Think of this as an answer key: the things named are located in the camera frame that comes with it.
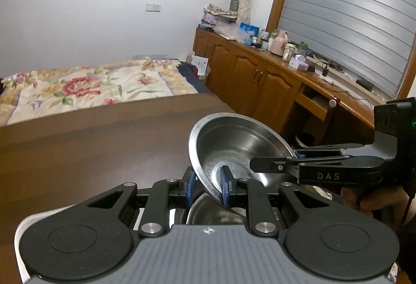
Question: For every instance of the pink tissue box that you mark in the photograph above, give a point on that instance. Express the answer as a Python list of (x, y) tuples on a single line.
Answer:
[(299, 63)]

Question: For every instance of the green bottle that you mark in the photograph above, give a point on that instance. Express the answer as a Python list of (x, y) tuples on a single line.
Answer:
[(302, 49)]

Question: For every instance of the dark blue bedsheet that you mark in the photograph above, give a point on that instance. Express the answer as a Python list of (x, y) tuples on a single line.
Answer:
[(195, 76)]

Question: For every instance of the small desk fan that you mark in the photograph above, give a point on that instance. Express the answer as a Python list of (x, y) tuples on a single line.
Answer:
[(234, 4)]

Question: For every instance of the white cardboard box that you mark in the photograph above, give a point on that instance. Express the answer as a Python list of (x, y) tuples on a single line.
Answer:
[(200, 65)]

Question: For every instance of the person's right hand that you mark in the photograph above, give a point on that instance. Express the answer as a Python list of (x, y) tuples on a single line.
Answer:
[(380, 199)]

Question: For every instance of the pink thermos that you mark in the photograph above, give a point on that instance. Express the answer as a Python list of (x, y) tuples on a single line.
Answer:
[(279, 43)]

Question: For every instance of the floral fabric pile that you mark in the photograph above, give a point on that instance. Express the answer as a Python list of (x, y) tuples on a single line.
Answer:
[(221, 10)]

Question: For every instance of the black desk gadget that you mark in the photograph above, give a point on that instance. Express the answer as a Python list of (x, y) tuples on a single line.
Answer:
[(364, 85)]

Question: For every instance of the small steel bowl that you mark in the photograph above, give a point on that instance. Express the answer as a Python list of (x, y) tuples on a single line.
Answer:
[(208, 211)]

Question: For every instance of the purple package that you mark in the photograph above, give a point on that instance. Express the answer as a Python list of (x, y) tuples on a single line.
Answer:
[(214, 18)]

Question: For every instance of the floral blanket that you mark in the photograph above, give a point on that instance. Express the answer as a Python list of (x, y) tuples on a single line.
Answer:
[(84, 89)]

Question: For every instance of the wooden sideboard cabinet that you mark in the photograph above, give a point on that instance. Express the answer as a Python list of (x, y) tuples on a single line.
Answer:
[(260, 76)]

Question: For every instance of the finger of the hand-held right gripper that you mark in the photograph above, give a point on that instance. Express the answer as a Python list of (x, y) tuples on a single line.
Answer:
[(269, 165), (299, 155)]

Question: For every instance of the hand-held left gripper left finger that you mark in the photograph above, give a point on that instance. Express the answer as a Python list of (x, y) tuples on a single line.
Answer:
[(191, 189)]

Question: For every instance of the large perforated steel bowl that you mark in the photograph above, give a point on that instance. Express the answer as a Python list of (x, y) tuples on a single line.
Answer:
[(237, 141)]

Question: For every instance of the white jar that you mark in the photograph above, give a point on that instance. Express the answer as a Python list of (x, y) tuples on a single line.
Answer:
[(289, 52)]

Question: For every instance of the black power adapter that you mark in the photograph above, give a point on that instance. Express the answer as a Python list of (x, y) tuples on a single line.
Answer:
[(325, 70)]

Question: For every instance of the dark waste bin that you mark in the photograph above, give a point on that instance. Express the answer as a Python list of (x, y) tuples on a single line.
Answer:
[(305, 140)]

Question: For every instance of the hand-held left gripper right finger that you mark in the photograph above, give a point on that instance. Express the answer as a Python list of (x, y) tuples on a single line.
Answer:
[(224, 189)]

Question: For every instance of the grey window blind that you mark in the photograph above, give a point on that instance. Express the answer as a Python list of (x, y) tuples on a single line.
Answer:
[(351, 11)]

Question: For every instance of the blue carton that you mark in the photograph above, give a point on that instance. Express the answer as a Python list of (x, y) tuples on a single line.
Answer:
[(248, 30)]

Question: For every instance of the white wall switch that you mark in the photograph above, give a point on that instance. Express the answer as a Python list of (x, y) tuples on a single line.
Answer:
[(153, 7)]

